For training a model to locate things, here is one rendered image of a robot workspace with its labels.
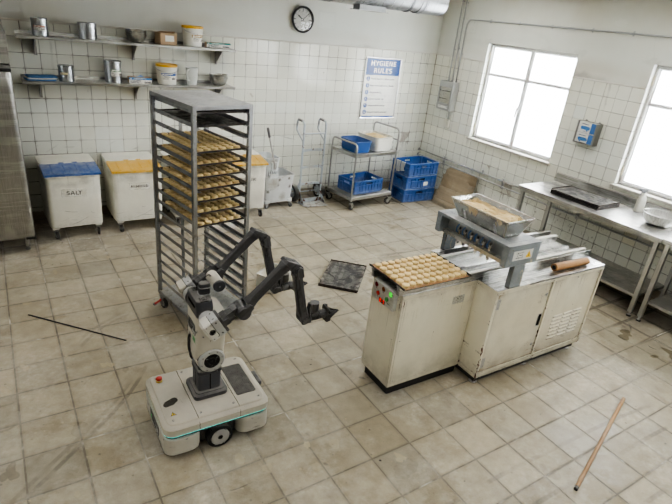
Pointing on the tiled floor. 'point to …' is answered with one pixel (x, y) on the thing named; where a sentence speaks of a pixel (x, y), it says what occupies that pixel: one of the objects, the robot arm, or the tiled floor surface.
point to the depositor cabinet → (525, 315)
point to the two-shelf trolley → (355, 169)
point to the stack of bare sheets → (343, 276)
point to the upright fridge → (12, 161)
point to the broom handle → (598, 445)
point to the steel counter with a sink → (628, 220)
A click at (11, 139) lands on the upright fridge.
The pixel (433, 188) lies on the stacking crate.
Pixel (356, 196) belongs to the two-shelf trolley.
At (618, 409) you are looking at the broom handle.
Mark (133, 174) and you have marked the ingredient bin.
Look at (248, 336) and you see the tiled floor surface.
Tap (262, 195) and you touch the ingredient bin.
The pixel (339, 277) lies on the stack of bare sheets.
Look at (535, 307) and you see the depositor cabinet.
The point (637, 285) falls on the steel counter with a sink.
